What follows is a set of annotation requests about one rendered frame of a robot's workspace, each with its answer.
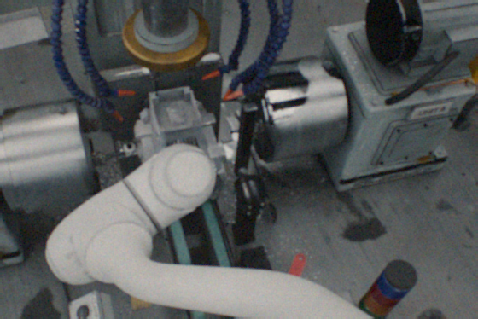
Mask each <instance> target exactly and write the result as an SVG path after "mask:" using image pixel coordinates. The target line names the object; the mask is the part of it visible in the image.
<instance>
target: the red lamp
mask: <svg viewBox="0 0 478 319"><path fill-rule="evenodd" d="M377 279H378V278H377ZM377 279H376V280H375V281H374V282H373V284H372V285H371V289H370V292H371V296H372V298H373V299H374V300H375V301H376V302H377V303H378V304H379V305H380V306H383V307H386V308H392V307H394V306H396V305H397V304H398V302H399V301H400V300H401V299H390V298H388V297H386V296H385V295H383V294H382V292H381V291H380V290H379V288H378V286H377ZM403 298H404V297H403Z"/></svg>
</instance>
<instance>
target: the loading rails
mask: <svg viewBox="0 0 478 319"><path fill-rule="evenodd" d="M195 210H196V213H197V216H198V219H199V223H200V226H201V231H202V232H201V233H197V234H193V235H186V236H184V231H183V228H182V224H181V221H180V218H179V219H178V220H176V221H175V222H173V223H171V224H169V225H168V226H166V227H165V228H164V229H163V230H161V231H159V230H158V231H159V232H158V233H157V234H156V235H154V236H153V237H152V242H153V243H154V242H158V241H165V243H166V249H167V252H168V256H169V259H170V263H171V264H178V265H192V263H191V259H190V256H191V255H196V254H199V253H203V252H208V255H209V258H210V261H211V265H212V267H224V268H239V269H243V266H242V264H237V262H236V257H235V255H234V253H233V249H232V246H231V244H230V238H229V236H228V233H227V230H226V226H228V225H229V220H228V218H227V215H226V212H225V211H220V208H219V203H218V201H217V197H216V198H215V199H213V200H212V199H209V198H207V199H206V200H205V201H204V203H202V204H200V205H199V206H197V207H196V208H195ZM182 312H183V315H184V319H250V318H240V317H234V316H224V315H219V314H213V313H205V312H202V311H196V310H186V309H182Z"/></svg>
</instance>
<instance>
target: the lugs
mask: <svg viewBox="0 0 478 319"><path fill-rule="evenodd" d="M195 103H196V106H197V108H198V112H199V113H200V112H201V111H202V110H203V106H202V104H201V103H200V102H198V101H195ZM140 118H141V120H142V121H143V122H145V123H148V122H149V121H150V120H151V115H150V111H149V110H148V109H147V108H146V109H144V110H143V111H142V112H141V113H140ZM211 163H212V164H213V166H214V169H215V172H217V171H219V170H220V169H222V167H221V164H220V162H219V161H217V160H215V159H212V160H211ZM218 196H219V191H217V192H216V193H215V194H213V195H212V196H210V197H209V199H212V200H213V199H215V198H216V197H218Z"/></svg>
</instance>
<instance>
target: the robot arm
mask: <svg viewBox="0 0 478 319"><path fill-rule="evenodd" d="M215 180H216V173H215V169H214V166H213V164H212V163H211V161H210V159H209V158H208V157H207V156H206V155H205V153H204V152H203V151H201V150H200V149H199V148H196V147H193V146H190V145H186V144H178V145H174V146H171V147H169V148H166V149H165V150H163V151H162V152H160V153H159V154H157V155H154V156H153V157H152V158H151V159H150V160H148V161H147V162H146V163H145V164H144V165H142V166H141V167H140V168H138V169H136V170H135V171H134V172H133V173H131V174H130V175H129V176H127V177H126V178H124V179H123V180H121V181H120V182H118V183H116V184H115V185H113V186H111V187H109V188H106V189H104V190H103V191H102V192H100V193H99V194H96V195H95V196H93V197H92V198H90V199H89V200H87V201H86V202H85V203H84V204H83V205H81V206H80V207H78V208H77V209H76V210H74V211H73V212H72V213H70V214H69V215H68V216H67V217H66V218H65V219H64V220H62V221H61V224H60V225H59V226H58V227H57V228H56V229H55V231H54V232H53V234H52V235H51V237H50V238H49V240H48V244H47V249H46V257H47V260H48V263H49V265H50V268H51V269H52V270H53V272H54V273H55V275H56V276H57V277H58V278H59V279H60V280H61V281H64V282H66V283H69V284H71V285H82V284H88V283H91V282H93V281H95V280H98V281H101V282H105V283H114V284H115V285H116V286H117V287H119V288H120V289H121V290H123V291H124V292H125V293H128V294H129V295H131V296H132V297H134V298H136V299H140V300H142V301H145V302H149V303H152V304H156V305H164V306H170V307H175V308H180V309H186V310H196V311H202V312H207V313H213V314H219V315H224V316H234V317H240V318H250V319H374V318H372V317H371V316H369V315H367V314H365V313H364V312H363V311H361V310H360V309H358V308H356V307H355V306H353V305H352V304H350V303H348V302H347V301H346V300H345V299H343V298H341V297H340V296H338V295H335V294H333V293H332V292H330V291H328V290H327V289H325V288H323V287H321V286H319V285H318V284H316V283H314V282H311V281H308V280H306V279H303V278H300V277H298V276H294V275H289V274H285V273H281V272H276V271H270V270H253V269H239V268H224V267H208V266H194V265H178V264H160V263H156V262H153V261H151V260H150V257H151V254H152V249H153V244H152V237H153V236H154V235H156V234H157V233H158V232H159V231H161V230H163V229H164V228H165V227H166V226H168V225H169V224H171V223H173V222H175V221H176V220H178V219H179V218H181V217H182V216H184V215H186V214H188V213H190V212H192V211H194V210H195V208H196V207H197V206H199V205H200V204H202V203H203V202H204V201H205V200H206V199H207V198H208V197H209V196H210V194H211V193H212V191H213V188H214V184H215ZM158 230H159V231H158Z"/></svg>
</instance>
